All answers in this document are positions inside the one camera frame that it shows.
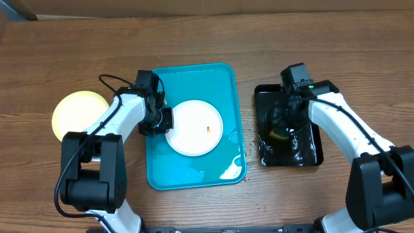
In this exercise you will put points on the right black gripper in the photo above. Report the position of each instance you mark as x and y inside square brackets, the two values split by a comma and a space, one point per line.
[288, 117]

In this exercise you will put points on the yellow plate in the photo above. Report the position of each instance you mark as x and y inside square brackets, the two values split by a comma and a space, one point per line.
[77, 111]

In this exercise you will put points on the teal plastic tray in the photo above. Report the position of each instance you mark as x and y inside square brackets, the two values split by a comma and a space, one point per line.
[215, 84]

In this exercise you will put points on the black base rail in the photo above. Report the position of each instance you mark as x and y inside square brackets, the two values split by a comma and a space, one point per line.
[287, 228]

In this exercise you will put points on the yellow green sponge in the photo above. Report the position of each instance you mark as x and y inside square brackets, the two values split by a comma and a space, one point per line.
[279, 133]

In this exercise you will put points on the white plate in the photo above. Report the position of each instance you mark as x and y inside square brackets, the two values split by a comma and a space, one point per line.
[197, 128]

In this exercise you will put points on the black tray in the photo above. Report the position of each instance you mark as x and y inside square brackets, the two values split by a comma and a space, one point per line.
[302, 148]

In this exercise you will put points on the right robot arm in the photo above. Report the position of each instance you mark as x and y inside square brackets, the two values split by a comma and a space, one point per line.
[380, 186]

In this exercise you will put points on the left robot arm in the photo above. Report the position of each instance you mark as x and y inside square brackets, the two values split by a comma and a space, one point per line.
[93, 178]

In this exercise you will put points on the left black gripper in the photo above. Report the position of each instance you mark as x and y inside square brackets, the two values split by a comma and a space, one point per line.
[169, 123]

